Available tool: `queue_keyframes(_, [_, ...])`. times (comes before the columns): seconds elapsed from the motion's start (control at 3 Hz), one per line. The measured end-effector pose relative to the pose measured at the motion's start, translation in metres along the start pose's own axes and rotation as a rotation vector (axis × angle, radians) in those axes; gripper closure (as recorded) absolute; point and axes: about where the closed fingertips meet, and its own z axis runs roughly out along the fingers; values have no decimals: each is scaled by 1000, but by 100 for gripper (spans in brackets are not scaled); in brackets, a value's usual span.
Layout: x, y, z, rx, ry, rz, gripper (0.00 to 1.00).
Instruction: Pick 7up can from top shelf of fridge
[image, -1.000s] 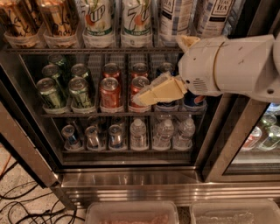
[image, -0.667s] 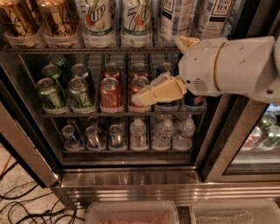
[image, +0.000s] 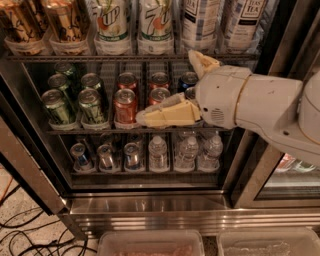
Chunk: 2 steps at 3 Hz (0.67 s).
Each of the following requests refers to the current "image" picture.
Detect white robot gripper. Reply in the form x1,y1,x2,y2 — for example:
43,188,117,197
136,50,252,129

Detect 7up can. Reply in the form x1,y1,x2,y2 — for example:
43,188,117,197
94,0,128,42
139,0,172,42

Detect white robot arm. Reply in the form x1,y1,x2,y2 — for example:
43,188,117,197
136,50,320,166

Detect front left Pepsi can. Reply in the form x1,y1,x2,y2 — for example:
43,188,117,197
185,87,196,100

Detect pepsi can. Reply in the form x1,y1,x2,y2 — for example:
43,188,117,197
177,71,198,92
185,87,196,100

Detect back left Pepsi can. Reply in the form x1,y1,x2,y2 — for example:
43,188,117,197
177,71,198,92

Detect back right orange can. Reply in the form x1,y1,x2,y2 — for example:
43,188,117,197
149,72,170,89

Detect orange can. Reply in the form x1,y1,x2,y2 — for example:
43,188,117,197
117,72,138,93
149,72,170,89
148,87,171,105
114,88,137,124

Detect front right orange can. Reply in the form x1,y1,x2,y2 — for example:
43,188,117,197
148,87,171,105

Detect back left orange can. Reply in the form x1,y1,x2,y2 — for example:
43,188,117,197
117,72,138,93

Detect front left orange can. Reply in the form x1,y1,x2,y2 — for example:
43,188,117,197
114,88,137,124

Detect right blue silver can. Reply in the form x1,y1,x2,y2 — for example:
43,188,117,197
124,143,141,170

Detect blue silver can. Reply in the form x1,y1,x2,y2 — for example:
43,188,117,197
97,144,115,171
124,143,141,170
70,143,93,171

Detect middle right green can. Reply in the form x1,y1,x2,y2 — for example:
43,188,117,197
81,73,108,107

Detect green can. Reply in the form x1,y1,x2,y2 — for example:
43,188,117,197
48,73,76,106
81,73,108,107
78,88,106,124
41,89,75,125

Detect front right green can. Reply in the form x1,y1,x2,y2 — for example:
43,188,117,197
78,88,106,124

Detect middle blue silver can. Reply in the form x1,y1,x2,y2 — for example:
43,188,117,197
97,144,115,171

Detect left blue silver can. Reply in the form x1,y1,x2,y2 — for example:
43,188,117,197
70,143,93,171

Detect middle left green can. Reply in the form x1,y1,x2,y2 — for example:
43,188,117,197
48,73,76,106

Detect front left green can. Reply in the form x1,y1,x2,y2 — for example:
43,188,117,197
41,89,75,125

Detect steel fridge door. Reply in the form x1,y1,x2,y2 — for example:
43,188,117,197
0,60,68,216

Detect left LaCroix can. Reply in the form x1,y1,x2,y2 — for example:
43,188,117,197
0,0,48,43

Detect middle water bottle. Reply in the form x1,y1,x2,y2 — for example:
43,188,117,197
174,136,199,172

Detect water bottle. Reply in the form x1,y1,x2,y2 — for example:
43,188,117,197
148,135,168,172
174,136,199,172
198,134,223,172

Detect left water bottle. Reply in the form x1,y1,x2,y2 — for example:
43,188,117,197
148,135,168,172

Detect left Teas Tea bottle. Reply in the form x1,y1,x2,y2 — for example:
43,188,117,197
182,0,220,43

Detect teas tea bottle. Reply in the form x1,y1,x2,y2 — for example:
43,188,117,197
221,0,267,48
182,0,220,43

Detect right water bottle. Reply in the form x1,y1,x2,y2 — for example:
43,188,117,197
198,134,223,172

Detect right Teas Tea bottle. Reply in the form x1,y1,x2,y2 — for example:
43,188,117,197
221,0,267,48

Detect left clear plastic bin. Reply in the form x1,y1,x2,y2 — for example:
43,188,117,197
96,230,205,256

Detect clear plastic bin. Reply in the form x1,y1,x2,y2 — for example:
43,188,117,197
217,227,320,256
96,230,205,256

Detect right clear plastic bin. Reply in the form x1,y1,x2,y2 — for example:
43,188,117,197
217,227,320,256

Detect middle wire shelf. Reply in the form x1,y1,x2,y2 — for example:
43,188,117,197
47,127,231,135

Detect wire shelf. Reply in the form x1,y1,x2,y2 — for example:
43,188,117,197
47,127,231,135
5,54,259,63

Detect top wire shelf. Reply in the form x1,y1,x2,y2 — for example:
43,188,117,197
5,54,259,63

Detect black floor cables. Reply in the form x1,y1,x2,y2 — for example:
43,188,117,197
0,183,98,256

